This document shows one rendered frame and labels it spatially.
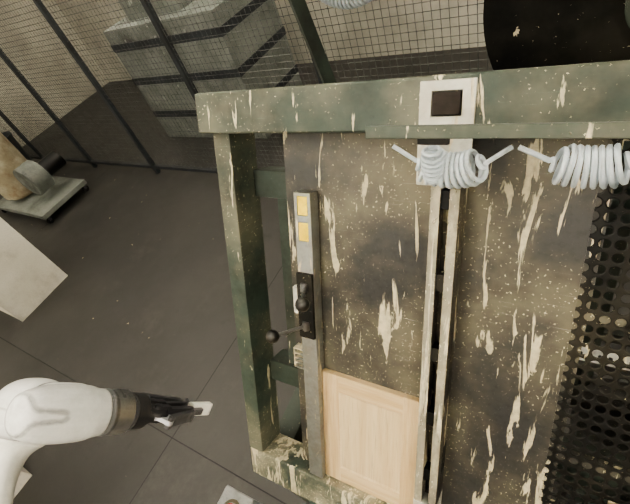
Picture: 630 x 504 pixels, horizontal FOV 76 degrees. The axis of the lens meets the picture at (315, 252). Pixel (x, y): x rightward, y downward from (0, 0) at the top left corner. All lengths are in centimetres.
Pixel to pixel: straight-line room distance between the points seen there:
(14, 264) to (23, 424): 387
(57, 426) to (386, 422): 81
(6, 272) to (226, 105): 382
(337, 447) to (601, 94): 115
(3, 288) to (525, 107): 447
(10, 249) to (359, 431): 390
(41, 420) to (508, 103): 96
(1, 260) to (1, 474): 370
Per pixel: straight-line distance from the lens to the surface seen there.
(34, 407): 88
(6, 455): 105
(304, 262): 110
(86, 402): 91
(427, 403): 110
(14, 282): 474
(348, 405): 130
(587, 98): 80
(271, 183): 119
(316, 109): 93
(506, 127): 65
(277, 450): 163
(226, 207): 121
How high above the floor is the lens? 233
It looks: 44 degrees down
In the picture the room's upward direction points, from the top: 24 degrees counter-clockwise
